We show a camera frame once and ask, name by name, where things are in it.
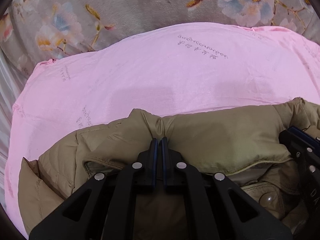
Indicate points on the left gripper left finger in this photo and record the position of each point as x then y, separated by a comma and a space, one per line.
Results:
104, 207

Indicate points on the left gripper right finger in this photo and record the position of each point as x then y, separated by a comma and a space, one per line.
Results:
215, 207

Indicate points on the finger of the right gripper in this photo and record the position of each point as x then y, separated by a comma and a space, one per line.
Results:
304, 150

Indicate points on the olive quilted jacket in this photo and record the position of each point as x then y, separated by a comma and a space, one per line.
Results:
241, 143

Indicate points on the pink bed sheet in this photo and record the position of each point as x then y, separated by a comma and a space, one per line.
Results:
184, 68

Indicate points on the silver satin curtain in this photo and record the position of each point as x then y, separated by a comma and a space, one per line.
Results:
11, 84

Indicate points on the grey floral blanket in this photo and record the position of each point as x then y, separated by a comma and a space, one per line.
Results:
36, 30

